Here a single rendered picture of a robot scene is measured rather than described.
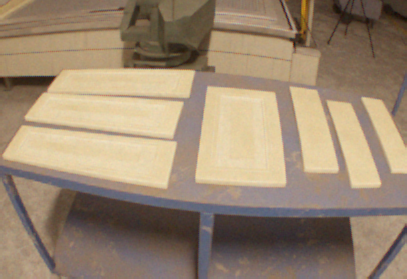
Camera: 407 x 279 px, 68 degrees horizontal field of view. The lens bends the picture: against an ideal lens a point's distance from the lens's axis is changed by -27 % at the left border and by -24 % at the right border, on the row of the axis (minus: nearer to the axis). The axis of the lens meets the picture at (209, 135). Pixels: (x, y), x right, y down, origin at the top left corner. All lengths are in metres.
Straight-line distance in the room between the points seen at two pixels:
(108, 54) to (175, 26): 1.12
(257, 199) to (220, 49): 2.07
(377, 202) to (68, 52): 2.90
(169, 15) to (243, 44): 0.90
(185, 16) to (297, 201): 1.43
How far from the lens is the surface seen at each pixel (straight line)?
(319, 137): 1.32
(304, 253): 1.91
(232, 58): 3.05
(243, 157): 1.18
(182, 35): 2.25
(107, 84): 1.57
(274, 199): 1.09
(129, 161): 1.16
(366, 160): 1.30
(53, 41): 3.43
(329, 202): 1.12
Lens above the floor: 1.82
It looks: 38 degrees down
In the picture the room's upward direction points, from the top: 3 degrees clockwise
